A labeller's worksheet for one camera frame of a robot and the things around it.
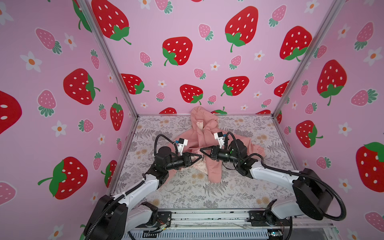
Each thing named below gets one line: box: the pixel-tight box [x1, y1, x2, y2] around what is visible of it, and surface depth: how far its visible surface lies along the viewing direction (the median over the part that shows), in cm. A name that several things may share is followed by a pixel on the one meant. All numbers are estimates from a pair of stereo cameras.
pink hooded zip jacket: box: [161, 106, 266, 183], surface depth 89 cm
